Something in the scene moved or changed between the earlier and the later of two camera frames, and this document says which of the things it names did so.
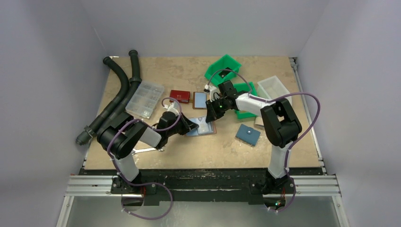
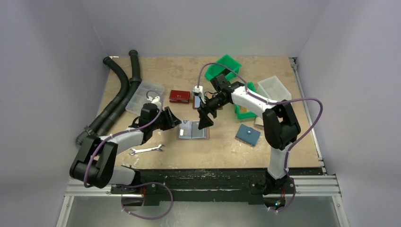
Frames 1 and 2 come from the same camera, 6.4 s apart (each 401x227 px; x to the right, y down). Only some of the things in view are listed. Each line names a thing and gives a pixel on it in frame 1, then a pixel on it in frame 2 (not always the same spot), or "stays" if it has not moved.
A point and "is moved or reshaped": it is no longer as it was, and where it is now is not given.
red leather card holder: (182, 96) stays
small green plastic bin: (247, 87) stays
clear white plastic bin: (271, 88) stays
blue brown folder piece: (204, 128) is moved or reshaped
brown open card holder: (199, 99) stays
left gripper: (184, 126) to (164, 120)
